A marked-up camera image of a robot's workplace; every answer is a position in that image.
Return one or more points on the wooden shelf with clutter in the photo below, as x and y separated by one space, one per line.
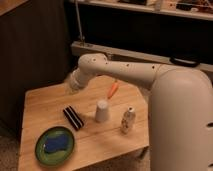
156 7

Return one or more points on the metal vertical pole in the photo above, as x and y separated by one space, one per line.
81 37

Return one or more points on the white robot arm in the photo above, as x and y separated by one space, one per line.
180 108

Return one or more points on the black handle loop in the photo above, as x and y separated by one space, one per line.
184 63

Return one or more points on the black striped eraser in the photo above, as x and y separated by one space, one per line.
73 118

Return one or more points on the white upside-down cup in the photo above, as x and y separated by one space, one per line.
102 111

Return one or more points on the blue sponge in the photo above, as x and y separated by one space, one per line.
55 144

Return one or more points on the white patterned bottle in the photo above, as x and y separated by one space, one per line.
128 120

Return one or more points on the orange carrot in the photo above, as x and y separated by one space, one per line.
113 89

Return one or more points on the green plate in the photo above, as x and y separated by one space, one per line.
59 157

